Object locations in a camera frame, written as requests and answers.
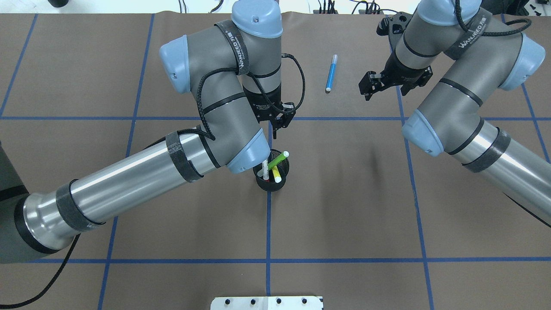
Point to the blue marker pen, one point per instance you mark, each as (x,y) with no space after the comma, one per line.
(331,74)

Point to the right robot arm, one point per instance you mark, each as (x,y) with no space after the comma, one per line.
(487,55)

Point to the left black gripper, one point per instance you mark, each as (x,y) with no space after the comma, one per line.
(264,104)

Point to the red capped white marker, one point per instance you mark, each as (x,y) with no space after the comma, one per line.
(265,170)

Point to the green marker pen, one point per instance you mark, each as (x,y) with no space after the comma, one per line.
(281,157)

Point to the yellow marker pen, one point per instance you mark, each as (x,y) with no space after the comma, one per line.
(276,174)

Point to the brown paper table cover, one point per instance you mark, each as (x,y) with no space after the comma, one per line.
(366,220)

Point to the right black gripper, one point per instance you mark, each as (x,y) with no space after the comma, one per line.
(398,73)

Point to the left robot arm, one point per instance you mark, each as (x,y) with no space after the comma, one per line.
(223,67)

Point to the black mesh pen cup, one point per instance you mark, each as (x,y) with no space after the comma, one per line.
(270,185)

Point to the white metal base plate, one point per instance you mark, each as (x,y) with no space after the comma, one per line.
(268,303)

